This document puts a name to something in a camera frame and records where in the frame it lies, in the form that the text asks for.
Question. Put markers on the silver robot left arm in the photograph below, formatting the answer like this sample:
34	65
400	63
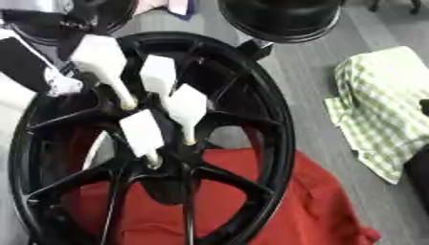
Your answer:
15	94

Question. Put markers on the green white checked cloth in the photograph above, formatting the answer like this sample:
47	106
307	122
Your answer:
380	105

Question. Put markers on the large black round drum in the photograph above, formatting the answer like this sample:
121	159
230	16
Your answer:
279	16

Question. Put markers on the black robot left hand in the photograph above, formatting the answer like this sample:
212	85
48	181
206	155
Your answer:
92	97

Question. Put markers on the white pin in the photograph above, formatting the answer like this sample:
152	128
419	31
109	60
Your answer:
99	57
141	132
187	105
158	75

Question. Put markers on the black spoked wheel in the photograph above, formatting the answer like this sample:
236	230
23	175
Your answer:
254	105

